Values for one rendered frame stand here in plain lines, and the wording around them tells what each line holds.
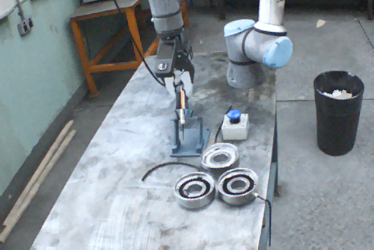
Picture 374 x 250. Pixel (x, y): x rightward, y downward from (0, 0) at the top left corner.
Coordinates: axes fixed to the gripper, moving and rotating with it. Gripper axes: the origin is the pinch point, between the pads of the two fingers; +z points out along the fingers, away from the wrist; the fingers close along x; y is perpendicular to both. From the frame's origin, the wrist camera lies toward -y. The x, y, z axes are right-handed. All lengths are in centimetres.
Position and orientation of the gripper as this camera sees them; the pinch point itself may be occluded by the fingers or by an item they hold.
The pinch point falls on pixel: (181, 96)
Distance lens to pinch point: 110.8
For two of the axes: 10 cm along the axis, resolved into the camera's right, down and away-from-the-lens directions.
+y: 2.0, -5.6, 8.1
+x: -9.6, 0.4, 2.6
